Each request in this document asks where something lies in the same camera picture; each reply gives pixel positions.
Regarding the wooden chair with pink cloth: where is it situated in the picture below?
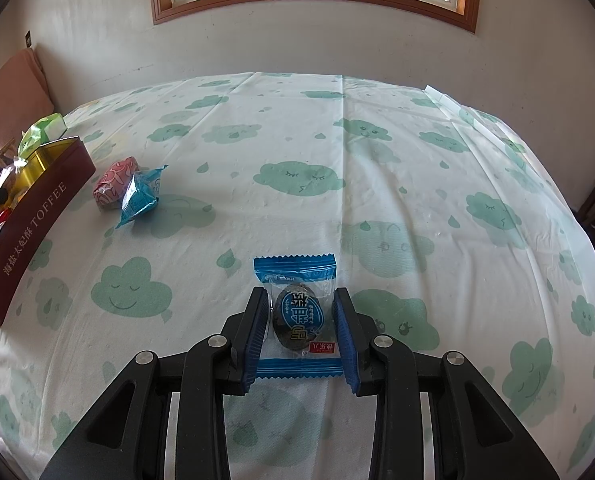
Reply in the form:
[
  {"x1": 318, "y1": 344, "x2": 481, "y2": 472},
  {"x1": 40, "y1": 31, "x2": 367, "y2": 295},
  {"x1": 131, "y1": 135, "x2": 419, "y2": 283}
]
[{"x1": 0, "y1": 47, "x2": 57, "y2": 148}]

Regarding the pink candy packet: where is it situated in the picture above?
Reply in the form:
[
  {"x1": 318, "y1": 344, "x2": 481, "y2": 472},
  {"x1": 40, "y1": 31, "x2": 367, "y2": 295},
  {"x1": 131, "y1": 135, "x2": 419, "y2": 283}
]
[{"x1": 92, "y1": 156, "x2": 142, "y2": 212}]

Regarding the clear fried snack packet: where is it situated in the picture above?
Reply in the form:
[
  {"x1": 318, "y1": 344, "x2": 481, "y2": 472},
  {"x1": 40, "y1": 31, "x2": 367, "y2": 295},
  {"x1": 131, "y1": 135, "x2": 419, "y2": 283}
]
[{"x1": 0, "y1": 152, "x2": 30, "y2": 197}]

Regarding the light blue candy packet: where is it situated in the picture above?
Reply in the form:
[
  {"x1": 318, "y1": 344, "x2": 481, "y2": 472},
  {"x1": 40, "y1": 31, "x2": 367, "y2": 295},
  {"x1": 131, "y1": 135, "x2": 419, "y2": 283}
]
[{"x1": 114, "y1": 164, "x2": 169, "y2": 230}]

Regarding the maroon and gold tin box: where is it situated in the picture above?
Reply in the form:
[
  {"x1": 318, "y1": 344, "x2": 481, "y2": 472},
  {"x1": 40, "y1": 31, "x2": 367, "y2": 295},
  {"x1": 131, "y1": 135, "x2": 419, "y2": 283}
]
[{"x1": 0, "y1": 135, "x2": 97, "y2": 329}]

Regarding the green tissue pack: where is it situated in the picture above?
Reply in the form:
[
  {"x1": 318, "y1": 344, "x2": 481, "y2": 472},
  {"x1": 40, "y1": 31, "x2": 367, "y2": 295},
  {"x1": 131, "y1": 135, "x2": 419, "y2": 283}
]
[{"x1": 17, "y1": 112, "x2": 69, "y2": 158}]

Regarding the blue-edged dark egg packet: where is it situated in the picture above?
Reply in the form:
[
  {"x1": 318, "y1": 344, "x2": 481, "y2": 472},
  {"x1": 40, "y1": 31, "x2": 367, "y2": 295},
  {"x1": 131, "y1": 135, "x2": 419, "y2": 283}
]
[{"x1": 253, "y1": 254, "x2": 344, "y2": 380}]

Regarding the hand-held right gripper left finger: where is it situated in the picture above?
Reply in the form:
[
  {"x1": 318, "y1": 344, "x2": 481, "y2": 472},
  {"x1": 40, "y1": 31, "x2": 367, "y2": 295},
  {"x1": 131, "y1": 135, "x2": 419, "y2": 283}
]
[{"x1": 40, "y1": 286, "x2": 270, "y2": 480}]

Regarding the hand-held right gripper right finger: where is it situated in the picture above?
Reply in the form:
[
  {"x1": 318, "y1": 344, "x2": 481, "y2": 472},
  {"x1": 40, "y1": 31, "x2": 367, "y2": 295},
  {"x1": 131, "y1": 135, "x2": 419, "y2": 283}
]
[{"x1": 331, "y1": 287, "x2": 561, "y2": 480}]

